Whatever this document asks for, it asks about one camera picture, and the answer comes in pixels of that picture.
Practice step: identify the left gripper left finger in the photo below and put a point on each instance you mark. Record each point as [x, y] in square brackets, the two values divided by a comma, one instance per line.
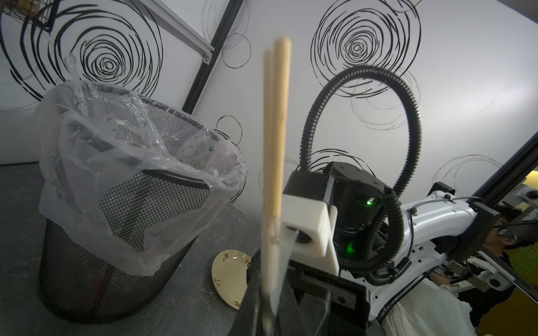
[248, 319]

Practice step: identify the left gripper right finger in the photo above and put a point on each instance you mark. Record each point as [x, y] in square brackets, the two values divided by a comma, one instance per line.
[289, 320]

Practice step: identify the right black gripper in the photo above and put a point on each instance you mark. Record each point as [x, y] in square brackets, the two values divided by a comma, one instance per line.
[328, 304]

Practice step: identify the clear plastic chopstick wrapper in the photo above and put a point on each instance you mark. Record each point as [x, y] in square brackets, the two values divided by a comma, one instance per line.
[285, 248]

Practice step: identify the bamboo chopsticks pair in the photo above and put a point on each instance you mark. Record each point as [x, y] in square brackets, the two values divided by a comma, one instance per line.
[276, 76]

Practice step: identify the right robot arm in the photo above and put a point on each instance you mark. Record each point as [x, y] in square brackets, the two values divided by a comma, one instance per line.
[359, 249]

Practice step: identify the cream plate with red marks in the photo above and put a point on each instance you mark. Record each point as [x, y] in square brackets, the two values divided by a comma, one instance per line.
[229, 276]

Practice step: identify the black mesh trash bin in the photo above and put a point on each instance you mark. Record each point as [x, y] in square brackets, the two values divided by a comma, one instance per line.
[78, 286]

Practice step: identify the clear plastic bin liner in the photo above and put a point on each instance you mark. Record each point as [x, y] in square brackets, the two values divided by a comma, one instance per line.
[128, 179]

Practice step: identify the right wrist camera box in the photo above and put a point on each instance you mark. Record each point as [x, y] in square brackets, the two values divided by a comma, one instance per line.
[308, 208]

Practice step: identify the aluminium wall rail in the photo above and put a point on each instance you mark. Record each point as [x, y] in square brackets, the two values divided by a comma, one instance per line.
[166, 18]

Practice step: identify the black wire wall basket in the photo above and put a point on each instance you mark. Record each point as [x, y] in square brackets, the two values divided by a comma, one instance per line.
[38, 13]

